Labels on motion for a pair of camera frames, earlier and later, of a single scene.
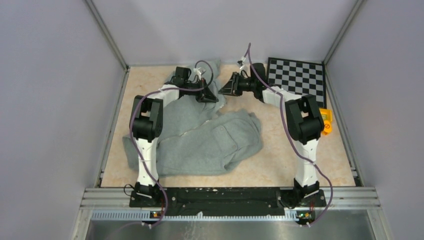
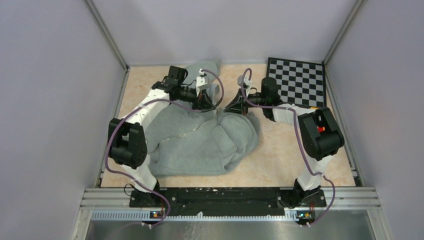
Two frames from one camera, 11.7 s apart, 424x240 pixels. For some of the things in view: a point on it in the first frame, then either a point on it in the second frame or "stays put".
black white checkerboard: (302, 77) stays put
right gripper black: (232, 87) → (238, 106)
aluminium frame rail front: (341, 205) stays put
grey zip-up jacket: (198, 140) stays put
